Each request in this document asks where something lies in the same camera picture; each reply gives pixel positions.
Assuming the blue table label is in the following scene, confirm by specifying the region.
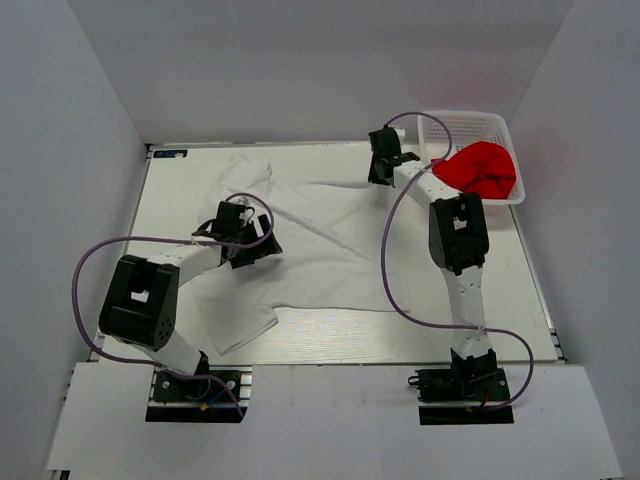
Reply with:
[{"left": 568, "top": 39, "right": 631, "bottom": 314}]
[{"left": 153, "top": 149, "right": 188, "bottom": 159}]

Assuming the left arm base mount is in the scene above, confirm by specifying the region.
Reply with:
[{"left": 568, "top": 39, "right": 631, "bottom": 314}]
[{"left": 145, "top": 366, "right": 252, "bottom": 424}]

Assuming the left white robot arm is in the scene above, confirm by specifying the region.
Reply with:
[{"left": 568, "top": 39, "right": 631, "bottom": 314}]
[{"left": 99, "top": 193, "right": 282, "bottom": 399}]

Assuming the white t-shirt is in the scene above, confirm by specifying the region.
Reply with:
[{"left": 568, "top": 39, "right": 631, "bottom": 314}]
[{"left": 190, "top": 156, "right": 394, "bottom": 355}]

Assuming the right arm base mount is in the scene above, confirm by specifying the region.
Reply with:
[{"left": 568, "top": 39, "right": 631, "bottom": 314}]
[{"left": 407, "top": 368, "right": 514, "bottom": 426}]

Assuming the red t-shirt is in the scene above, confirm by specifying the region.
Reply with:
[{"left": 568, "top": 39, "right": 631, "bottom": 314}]
[{"left": 432, "top": 141, "right": 517, "bottom": 200}]

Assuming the white plastic basket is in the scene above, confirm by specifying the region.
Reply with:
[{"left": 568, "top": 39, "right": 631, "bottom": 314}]
[{"left": 417, "top": 110, "right": 525, "bottom": 207}]

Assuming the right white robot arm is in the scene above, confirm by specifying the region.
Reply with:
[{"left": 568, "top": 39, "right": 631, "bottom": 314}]
[{"left": 369, "top": 127, "right": 492, "bottom": 360}]

